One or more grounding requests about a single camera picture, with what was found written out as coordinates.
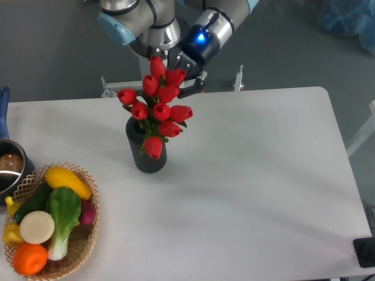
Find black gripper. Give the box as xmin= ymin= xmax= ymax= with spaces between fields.
xmin=167 ymin=25 xmax=220 ymax=99

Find red tulip bouquet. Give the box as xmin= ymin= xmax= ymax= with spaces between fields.
xmin=117 ymin=56 xmax=193 ymax=159

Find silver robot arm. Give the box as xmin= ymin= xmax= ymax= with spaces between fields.
xmin=98 ymin=0 xmax=258 ymax=98

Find dark ribbed vase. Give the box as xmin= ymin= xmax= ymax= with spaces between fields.
xmin=125 ymin=116 xmax=168 ymax=174

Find blue plastic bag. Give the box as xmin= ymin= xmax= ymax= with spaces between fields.
xmin=319 ymin=1 xmax=374 ymax=55

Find purple sweet potato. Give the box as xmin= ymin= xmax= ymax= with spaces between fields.
xmin=79 ymin=200 xmax=96 ymax=225

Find yellow squash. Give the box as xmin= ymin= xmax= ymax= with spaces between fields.
xmin=45 ymin=166 xmax=91 ymax=200

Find green bok choy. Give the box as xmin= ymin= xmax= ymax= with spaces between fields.
xmin=47 ymin=187 xmax=81 ymax=261

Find woven wicker basket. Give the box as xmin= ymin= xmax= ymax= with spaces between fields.
xmin=12 ymin=163 xmax=100 ymax=280

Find dark green cucumber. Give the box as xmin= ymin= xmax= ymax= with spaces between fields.
xmin=13 ymin=181 xmax=53 ymax=224

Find cream round bun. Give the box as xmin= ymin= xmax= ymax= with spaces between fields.
xmin=19 ymin=211 xmax=54 ymax=244

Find yellow banana tip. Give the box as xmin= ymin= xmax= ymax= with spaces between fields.
xmin=5 ymin=196 xmax=21 ymax=217

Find black device at edge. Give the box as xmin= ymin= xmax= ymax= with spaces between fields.
xmin=353 ymin=237 xmax=374 ymax=268

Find yellow bell pepper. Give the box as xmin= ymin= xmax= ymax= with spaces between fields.
xmin=2 ymin=222 xmax=25 ymax=249

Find orange fruit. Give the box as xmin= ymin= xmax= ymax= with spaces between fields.
xmin=12 ymin=244 xmax=47 ymax=275

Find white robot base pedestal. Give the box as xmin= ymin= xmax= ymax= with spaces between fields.
xmin=100 ymin=17 xmax=244 ymax=98

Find white frame bar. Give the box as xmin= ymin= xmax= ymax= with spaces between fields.
xmin=346 ymin=100 xmax=374 ymax=157

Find blue handled saucepan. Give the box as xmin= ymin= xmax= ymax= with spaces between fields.
xmin=1 ymin=87 xmax=35 ymax=206

